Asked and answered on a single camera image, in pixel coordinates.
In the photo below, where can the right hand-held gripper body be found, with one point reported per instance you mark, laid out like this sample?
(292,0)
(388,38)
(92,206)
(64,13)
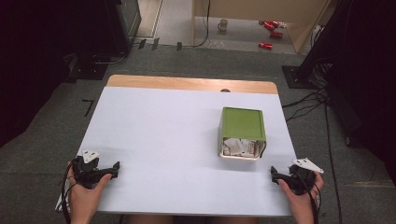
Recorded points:
(300,179)

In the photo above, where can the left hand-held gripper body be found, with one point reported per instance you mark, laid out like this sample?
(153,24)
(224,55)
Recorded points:
(85,171)

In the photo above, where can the green storage box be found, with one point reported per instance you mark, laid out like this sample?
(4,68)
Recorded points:
(242,124)

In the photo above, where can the person's right hand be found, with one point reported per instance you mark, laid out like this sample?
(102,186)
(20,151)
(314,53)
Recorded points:
(299,200)

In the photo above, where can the person's left hand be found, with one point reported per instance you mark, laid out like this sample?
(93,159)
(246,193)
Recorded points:
(82,199)

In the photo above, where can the pile of white packets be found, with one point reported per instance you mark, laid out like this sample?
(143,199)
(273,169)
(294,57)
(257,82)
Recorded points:
(240,147)

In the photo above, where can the white table mat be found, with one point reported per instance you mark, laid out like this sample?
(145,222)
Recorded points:
(174,149)

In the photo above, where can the black stand base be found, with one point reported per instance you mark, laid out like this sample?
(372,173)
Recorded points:
(294,76)
(85,70)

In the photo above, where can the black tape strip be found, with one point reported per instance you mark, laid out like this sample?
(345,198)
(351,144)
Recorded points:
(155,44)
(142,44)
(179,46)

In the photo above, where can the red can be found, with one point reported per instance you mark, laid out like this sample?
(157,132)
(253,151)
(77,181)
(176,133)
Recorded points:
(265,45)
(276,34)
(269,25)

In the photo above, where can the grey mug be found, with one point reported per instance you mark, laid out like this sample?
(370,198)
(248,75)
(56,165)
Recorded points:
(222,24)

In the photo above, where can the wooden shelf unit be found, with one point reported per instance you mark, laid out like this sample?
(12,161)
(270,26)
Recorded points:
(249,9)

